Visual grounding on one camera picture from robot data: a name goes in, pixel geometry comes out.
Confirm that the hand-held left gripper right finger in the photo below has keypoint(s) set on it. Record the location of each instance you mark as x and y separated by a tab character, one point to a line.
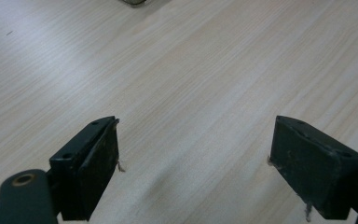
317	168

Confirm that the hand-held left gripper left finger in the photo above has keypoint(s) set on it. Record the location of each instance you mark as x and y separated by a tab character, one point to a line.
87	174

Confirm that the dark round object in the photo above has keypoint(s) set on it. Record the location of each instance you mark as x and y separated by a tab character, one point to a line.
134	2

